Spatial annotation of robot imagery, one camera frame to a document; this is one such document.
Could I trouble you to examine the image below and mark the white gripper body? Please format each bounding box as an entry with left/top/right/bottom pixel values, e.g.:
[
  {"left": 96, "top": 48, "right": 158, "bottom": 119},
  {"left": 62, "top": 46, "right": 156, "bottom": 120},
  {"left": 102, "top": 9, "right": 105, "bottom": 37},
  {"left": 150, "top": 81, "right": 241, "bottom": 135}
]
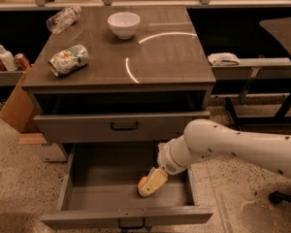
[{"left": 157, "top": 141, "right": 187, "bottom": 175}]

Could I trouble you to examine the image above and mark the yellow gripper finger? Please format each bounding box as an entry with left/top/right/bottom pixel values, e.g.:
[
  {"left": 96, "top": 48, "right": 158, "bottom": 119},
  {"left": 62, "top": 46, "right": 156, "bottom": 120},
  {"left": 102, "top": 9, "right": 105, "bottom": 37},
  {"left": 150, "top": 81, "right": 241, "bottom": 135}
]
[{"left": 139, "top": 168, "right": 168, "bottom": 197}]

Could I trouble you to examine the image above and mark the orange fruit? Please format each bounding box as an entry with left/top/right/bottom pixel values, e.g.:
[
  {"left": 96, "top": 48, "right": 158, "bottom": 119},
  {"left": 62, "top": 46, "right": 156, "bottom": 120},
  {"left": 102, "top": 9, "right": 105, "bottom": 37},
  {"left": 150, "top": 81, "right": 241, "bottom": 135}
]
[{"left": 138, "top": 177, "right": 147, "bottom": 190}]

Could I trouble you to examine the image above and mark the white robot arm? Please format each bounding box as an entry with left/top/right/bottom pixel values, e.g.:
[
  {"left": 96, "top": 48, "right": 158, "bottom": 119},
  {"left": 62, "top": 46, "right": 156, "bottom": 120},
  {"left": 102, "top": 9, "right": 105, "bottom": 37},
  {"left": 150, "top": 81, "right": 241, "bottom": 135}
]
[{"left": 138, "top": 119, "right": 291, "bottom": 197}]

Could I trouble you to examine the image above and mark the open middle drawer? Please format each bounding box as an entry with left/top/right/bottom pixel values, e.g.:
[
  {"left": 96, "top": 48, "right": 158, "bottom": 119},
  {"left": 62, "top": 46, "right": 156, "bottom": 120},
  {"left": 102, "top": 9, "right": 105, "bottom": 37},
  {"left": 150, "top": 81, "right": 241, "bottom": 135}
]
[{"left": 41, "top": 142, "right": 213, "bottom": 230}]

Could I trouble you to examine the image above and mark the upper grey drawer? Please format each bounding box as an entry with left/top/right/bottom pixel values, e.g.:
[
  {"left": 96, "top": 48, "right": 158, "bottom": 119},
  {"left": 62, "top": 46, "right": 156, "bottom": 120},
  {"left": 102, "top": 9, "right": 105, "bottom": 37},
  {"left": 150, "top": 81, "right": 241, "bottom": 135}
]
[{"left": 34, "top": 111, "right": 210, "bottom": 143}]

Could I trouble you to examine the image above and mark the grey drawer cabinet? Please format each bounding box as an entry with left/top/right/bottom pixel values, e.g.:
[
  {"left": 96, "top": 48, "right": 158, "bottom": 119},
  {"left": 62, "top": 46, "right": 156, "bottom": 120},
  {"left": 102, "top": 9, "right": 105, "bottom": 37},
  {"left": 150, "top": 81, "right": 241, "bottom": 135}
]
[{"left": 21, "top": 5, "right": 217, "bottom": 144}]

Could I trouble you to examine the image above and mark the folded white cloth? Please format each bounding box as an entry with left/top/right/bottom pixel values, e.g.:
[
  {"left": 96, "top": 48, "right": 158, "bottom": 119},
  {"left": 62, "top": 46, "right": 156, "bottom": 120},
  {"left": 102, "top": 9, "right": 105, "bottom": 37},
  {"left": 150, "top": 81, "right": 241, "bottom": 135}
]
[{"left": 208, "top": 52, "right": 241, "bottom": 66}]

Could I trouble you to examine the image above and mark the white box on floor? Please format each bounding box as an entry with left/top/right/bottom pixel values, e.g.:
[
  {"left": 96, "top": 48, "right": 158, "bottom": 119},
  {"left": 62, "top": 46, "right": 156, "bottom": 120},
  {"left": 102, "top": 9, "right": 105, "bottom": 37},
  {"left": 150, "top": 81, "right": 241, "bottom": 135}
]
[{"left": 18, "top": 133, "right": 67, "bottom": 162}]

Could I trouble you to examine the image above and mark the black chair base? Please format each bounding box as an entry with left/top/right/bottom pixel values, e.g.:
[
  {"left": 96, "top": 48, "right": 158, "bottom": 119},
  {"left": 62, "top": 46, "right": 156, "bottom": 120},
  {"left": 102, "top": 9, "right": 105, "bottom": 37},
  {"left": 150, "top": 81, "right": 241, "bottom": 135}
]
[{"left": 268, "top": 191, "right": 291, "bottom": 204}]

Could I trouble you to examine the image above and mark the white ceramic bowl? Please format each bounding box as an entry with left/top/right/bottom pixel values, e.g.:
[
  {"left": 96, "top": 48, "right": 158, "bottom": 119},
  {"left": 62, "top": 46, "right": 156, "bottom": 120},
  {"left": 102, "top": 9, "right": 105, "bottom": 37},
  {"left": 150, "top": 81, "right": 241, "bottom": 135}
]
[{"left": 108, "top": 12, "right": 141, "bottom": 40}]

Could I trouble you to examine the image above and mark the green and white can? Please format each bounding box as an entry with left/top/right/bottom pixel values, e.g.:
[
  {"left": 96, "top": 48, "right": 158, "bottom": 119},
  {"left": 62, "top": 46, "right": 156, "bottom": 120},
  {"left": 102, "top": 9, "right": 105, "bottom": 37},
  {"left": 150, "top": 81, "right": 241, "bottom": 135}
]
[{"left": 48, "top": 45, "right": 89, "bottom": 77}]

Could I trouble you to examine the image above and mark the cardboard box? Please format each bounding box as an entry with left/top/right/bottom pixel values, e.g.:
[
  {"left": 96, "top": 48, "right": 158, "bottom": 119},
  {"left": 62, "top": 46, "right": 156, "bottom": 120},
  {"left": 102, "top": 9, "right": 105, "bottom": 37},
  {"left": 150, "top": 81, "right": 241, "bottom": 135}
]
[{"left": 0, "top": 69, "right": 39, "bottom": 133}]

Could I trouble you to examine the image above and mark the dark round side table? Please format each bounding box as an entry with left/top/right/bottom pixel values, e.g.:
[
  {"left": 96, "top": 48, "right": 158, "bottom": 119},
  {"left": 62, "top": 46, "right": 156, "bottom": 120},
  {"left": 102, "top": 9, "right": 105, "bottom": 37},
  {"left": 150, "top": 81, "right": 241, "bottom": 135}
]
[{"left": 259, "top": 17, "right": 291, "bottom": 59}]

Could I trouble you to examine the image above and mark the clear plastic bottle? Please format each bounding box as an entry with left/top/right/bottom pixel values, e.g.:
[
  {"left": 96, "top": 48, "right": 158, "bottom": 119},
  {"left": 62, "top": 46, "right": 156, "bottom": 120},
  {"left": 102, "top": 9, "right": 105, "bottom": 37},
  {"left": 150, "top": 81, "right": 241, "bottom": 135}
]
[{"left": 47, "top": 5, "right": 81, "bottom": 34}]

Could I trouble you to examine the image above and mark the red soda can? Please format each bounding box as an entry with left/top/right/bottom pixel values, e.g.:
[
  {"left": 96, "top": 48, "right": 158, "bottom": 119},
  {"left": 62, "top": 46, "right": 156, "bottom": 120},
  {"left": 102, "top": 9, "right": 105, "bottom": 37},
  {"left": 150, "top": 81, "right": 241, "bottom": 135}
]
[{"left": 15, "top": 53, "right": 31, "bottom": 70}]

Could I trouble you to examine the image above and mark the white pump bottle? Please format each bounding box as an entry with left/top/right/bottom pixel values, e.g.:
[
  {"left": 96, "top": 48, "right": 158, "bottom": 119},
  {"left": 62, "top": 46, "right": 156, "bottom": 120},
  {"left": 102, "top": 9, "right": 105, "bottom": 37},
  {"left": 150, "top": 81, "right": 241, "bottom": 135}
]
[{"left": 0, "top": 43, "right": 18, "bottom": 72}]

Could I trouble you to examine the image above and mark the black table leg frame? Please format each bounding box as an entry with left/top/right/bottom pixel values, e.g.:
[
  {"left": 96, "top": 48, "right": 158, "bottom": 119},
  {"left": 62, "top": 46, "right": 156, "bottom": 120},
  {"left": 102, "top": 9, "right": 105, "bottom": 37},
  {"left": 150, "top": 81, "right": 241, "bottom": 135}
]
[{"left": 224, "top": 92, "right": 291, "bottom": 130}]

